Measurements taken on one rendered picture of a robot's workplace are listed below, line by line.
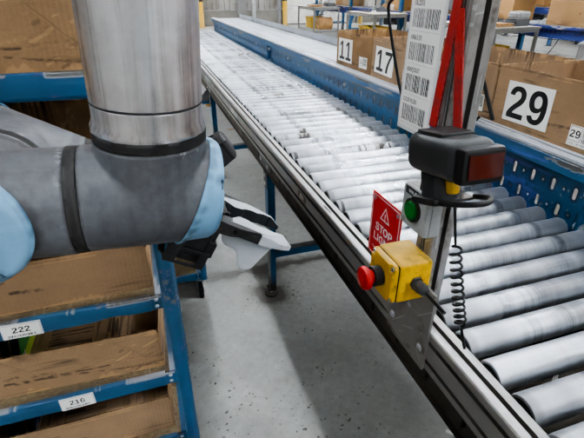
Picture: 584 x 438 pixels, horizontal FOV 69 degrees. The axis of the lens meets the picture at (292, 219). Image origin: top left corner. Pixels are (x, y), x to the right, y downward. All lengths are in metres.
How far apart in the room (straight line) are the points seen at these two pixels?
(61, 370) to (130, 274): 0.25
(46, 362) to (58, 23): 0.61
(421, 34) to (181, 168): 0.44
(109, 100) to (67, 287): 0.58
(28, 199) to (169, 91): 0.13
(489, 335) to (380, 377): 0.94
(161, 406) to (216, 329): 0.81
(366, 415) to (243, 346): 0.54
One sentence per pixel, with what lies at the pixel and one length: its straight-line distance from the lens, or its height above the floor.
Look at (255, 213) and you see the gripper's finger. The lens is 0.59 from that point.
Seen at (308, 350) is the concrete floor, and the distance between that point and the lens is 1.74.
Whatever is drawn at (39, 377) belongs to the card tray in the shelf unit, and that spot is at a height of 0.58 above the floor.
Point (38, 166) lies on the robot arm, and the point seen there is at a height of 1.13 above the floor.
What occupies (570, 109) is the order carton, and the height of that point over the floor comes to 0.98.
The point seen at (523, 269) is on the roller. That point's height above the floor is 0.75.
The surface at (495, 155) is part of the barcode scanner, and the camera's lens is 0.54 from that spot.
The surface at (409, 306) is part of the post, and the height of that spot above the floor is 0.76.
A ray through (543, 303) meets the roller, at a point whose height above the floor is 0.73.
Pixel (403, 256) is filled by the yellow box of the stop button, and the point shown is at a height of 0.88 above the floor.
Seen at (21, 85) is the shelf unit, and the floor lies 1.13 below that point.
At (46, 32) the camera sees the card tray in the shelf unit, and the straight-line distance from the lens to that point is 0.72.
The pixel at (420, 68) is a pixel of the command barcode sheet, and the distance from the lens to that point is 0.68.
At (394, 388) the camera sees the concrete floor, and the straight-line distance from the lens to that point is 1.66.
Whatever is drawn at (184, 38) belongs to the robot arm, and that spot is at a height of 1.21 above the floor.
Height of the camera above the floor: 1.25
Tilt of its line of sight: 29 degrees down
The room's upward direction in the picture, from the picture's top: straight up
